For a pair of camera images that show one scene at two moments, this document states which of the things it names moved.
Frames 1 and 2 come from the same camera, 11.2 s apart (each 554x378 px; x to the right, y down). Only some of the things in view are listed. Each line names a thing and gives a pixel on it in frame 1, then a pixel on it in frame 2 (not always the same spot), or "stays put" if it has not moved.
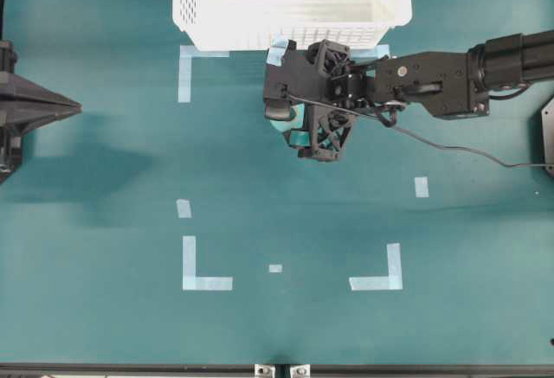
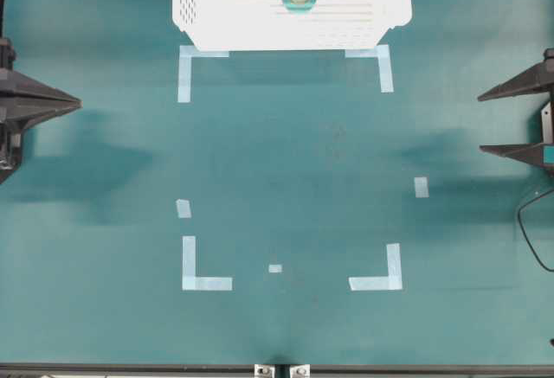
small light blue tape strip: [421, 187] stays put
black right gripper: [298, 79] → [537, 78]
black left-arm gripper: [8, 57] stays put
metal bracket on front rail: [299, 371] stays put
